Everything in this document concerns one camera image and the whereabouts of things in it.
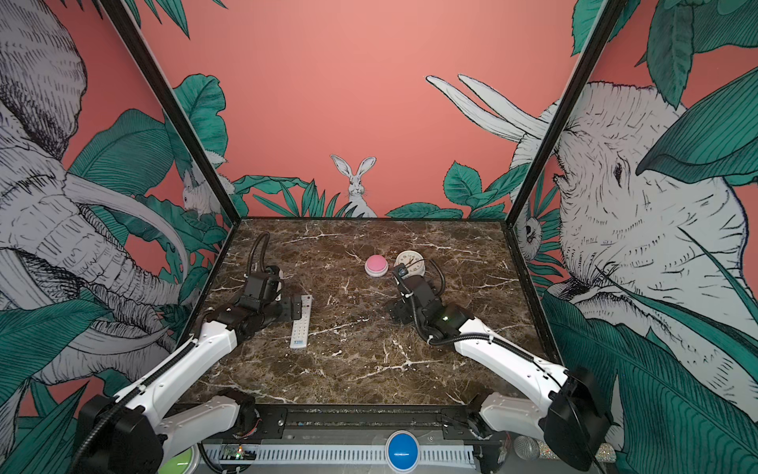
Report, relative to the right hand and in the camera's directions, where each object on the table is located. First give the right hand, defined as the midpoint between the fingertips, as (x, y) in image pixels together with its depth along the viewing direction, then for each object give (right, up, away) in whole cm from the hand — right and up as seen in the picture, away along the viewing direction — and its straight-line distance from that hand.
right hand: (402, 291), depth 80 cm
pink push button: (-8, +5, +24) cm, 26 cm away
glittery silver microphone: (+29, -35, -13) cm, 47 cm away
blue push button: (0, -37, -11) cm, 39 cm away
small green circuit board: (-41, -38, -10) cm, 56 cm away
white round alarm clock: (+5, +7, +23) cm, 25 cm away
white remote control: (-31, -13, +9) cm, 34 cm away
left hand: (-33, -3, +4) cm, 34 cm away
